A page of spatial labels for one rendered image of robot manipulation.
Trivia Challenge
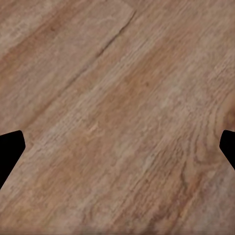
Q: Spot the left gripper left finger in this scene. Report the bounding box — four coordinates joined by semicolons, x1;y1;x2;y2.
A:
0;130;25;189

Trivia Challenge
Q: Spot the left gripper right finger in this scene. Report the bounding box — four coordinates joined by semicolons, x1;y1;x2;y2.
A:
219;130;235;170

